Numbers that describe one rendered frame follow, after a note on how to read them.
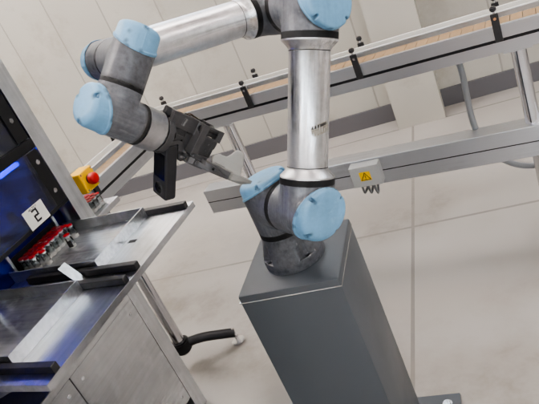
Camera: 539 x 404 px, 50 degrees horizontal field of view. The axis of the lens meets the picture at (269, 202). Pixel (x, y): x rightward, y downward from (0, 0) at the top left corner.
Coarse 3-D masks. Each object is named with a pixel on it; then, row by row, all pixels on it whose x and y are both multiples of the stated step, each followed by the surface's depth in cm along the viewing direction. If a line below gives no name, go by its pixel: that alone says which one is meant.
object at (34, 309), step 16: (16, 288) 158; (32, 288) 155; (48, 288) 152; (64, 288) 150; (80, 288) 148; (0, 304) 161; (16, 304) 157; (32, 304) 153; (48, 304) 149; (64, 304) 143; (0, 320) 152; (16, 320) 148; (32, 320) 145; (48, 320) 138; (0, 336) 144; (16, 336) 141; (32, 336) 133; (0, 352) 137; (16, 352) 129
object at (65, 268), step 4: (64, 264) 154; (60, 268) 152; (64, 268) 153; (68, 268) 154; (72, 268) 154; (64, 272) 152; (68, 272) 153; (72, 272) 153; (76, 272) 154; (68, 276) 152; (72, 276) 153; (76, 276) 153; (80, 276) 154; (96, 276) 153; (100, 276) 152; (104, 276) 151; (108, 276) 150; (72, 280) 152
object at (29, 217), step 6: (36, 204) 172; (42, 204) 174; (30, 210) 170; (42, 210) 173; (24, 216) 167; (30, 216) 169; (36, 216) 171; (42, 216) 173; (48, 216) 175; (30, 222) 169; (36, 222) 171; (42, 222) 173
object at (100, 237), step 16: (80, 224) 187; (96, 224) 184; (112, 224) 180; (128, 224) 167; (80, 240) 179; (96, 240) 174; (112, 240) 161; (64, 256) 173; (80, 256) 168; (96, 256) 164; (112, 256) 160; (16, 272) 168; (32, 272) 165; (48, 272) 163
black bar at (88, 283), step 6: (114, 276) 145; (120, 276) 143; (126, 276) 143; (84, 282) 148; (90, 282) 147; (96, 282) 146; (102, 282) 145; (108, 282) 144; (114, 282) 143; (120, 282) 143; (126, 282) 143; (84, 288) 149; (90, 288) 148
